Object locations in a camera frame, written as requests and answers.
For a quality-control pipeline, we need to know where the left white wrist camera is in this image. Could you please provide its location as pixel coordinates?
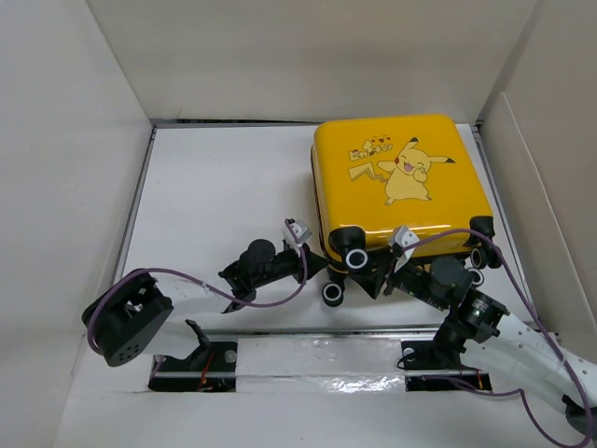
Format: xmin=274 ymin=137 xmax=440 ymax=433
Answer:
xmin=282 ymin=218 xmax=312 ymax=256

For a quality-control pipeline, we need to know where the yellow Pikachu suitcase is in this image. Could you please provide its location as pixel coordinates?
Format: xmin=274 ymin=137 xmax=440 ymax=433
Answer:
xmin=311 ymin=115 xmax=502 ymax=307

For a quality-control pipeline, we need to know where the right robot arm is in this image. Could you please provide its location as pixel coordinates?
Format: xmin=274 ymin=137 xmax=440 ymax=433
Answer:
xmin=365 ymin=257 xmax=596 ymax=437

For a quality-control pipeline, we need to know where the metal base rail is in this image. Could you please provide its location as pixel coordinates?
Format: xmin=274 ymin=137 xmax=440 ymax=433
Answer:
xmin=102 ymin=326 xmax=495 ymax=393

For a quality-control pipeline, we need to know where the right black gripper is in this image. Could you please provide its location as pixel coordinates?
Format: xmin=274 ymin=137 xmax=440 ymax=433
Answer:
xmin=348 ymin=243 xmax=448 ymax=311

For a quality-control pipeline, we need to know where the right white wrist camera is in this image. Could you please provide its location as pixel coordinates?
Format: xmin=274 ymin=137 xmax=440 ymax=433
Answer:
xmin=388 ymin=226 xmax=420 ymax=273

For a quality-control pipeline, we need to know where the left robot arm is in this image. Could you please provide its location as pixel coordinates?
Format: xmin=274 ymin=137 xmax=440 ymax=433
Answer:
xmin=81 ymin=239 xmax=327 ymax=367

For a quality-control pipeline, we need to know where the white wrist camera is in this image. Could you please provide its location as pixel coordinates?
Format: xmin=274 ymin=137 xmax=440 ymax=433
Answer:
xmin=388 ymin=226 xmax=420 ymax=273
xmin=282 ymin=218 xmax=312 ymax=256

